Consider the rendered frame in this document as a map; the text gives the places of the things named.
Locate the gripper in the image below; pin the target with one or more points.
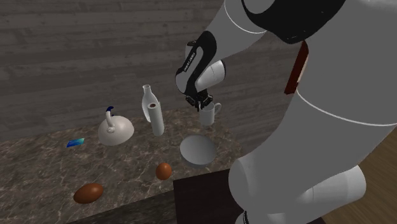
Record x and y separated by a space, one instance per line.
199 99

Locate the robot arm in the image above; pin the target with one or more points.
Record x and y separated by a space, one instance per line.
310 124

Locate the white mug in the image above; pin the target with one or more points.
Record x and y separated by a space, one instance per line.
207 115

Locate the white paper towel roll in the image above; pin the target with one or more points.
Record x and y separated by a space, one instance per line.
156 119

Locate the grey bowl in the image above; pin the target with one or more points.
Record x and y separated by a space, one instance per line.
198 150

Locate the clear glass bottle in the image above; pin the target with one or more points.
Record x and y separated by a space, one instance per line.
147 99

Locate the brown egg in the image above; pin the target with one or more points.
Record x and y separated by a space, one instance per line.
88 193
163 171

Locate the dark red door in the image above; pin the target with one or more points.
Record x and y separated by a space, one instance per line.
296 69

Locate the blue card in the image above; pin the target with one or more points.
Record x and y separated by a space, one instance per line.
75 142

